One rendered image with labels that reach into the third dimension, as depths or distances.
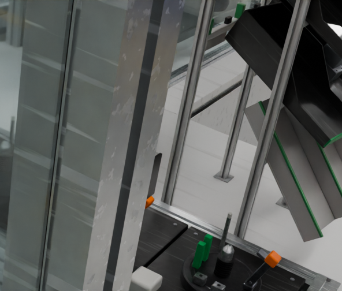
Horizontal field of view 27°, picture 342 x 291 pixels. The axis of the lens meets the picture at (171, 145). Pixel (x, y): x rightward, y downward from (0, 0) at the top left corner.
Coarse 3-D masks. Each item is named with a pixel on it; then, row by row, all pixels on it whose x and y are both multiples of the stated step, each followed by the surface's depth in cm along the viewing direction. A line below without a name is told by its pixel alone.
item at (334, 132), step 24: (240, 24) 134; (264, 24) 145; (288, 24) 142; (240, 48) 135; (264, 48) 132; (312, 48) 140; (264, 72) 134; (312, 72) 142; (288, 96) 132; (312, 96) 139; (336, 96) 140; (312, 120) 130; (336, 120) 138
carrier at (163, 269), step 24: (192, 240) 136; (216, 240) 137; (168, 264) 128; (192, 264) 125; (216, 264) 124; (240, 264) 128; (144, 288) 118; (168, 288) 122; (192, 288) 121; (216, 288) 119; (240, 288) 122; (264, 288) 127; (288, 288) 128
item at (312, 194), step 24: (288, 120) 148; (288, 144) 145; (312, 144) 146; (288, 168) 136; (312, 168) 148; (288, 192) 138; (312, 192) 145; (336, 192) 146; (312, 216) 136; (336, 216) 147
